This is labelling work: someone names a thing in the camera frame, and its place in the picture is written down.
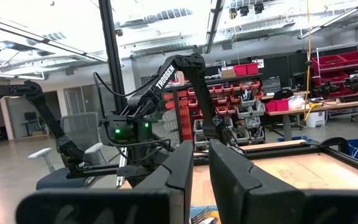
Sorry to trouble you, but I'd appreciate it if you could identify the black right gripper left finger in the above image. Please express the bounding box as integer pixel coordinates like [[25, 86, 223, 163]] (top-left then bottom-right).
[[15, 139, 195, 224]]

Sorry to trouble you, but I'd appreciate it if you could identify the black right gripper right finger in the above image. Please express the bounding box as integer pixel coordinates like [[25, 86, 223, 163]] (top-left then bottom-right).
[[208, 138, 358, 224]]

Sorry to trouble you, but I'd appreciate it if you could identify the yellow cloth napkin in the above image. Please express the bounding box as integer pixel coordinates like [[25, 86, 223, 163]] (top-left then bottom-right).
[[209, 210, 222, 224]]

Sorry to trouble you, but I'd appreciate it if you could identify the fork with orange handle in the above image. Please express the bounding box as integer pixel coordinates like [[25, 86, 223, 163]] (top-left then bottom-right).
[[191, 210, 213, 224]]

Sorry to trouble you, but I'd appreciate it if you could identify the blue plastic tray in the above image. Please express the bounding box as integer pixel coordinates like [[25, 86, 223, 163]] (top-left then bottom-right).
[[188, 204, 220, 218]]

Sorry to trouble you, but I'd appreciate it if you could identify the grey mesh office chair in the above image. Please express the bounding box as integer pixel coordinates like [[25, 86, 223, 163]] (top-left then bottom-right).
[[28, 111, 113, 191]]

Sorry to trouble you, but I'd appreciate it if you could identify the magenta storage bin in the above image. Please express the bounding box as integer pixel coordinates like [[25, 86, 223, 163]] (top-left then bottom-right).
[[264, 98, 290, 113]]

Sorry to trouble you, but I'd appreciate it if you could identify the white bucket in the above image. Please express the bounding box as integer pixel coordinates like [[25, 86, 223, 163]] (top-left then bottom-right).
[[305, 111, 326, 129]]

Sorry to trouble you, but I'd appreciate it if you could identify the clear plastic bag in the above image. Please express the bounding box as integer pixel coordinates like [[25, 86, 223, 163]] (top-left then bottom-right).
[[287, 95, 306, 110]]

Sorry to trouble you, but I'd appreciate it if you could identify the shelving with orange bins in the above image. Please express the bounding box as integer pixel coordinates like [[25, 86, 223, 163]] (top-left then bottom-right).
[[162, 79, 267, 150]]

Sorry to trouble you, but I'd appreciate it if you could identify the black rounded object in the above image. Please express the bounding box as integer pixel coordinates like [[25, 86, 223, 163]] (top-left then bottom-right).
[[273, 88, 295, 101]]

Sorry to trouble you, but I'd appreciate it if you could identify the wooden workbench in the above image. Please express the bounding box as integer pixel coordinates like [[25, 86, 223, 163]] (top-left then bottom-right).
[[264, 98, 358, 141]]

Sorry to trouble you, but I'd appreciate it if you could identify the cardboard box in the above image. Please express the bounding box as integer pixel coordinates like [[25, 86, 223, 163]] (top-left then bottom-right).
[[221, 66, 237, 79]]

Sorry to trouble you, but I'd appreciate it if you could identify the red storage bin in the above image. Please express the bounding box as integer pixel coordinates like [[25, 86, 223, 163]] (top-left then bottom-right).
[[246, 63, 260, 76], [233, 64, 248, 77]]

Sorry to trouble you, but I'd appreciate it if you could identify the red plastic crate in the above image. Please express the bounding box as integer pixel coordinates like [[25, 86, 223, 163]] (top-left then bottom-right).
[[311, 55, 347, 74], [339, 50, 358, 65], [318, 70, 349, 85]]

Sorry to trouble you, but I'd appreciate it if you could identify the linear ceiling light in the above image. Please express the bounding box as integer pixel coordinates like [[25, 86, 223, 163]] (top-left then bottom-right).
[[203, 0, 226, 54]]

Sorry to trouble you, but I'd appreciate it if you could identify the metal wire rack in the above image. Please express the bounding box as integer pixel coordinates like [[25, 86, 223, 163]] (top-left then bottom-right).
[[311, 42, 358, 99]]

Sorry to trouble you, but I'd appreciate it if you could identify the yellow hanging cord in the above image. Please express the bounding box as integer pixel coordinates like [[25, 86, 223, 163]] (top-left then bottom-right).
[[303, 0, 314, 123]]

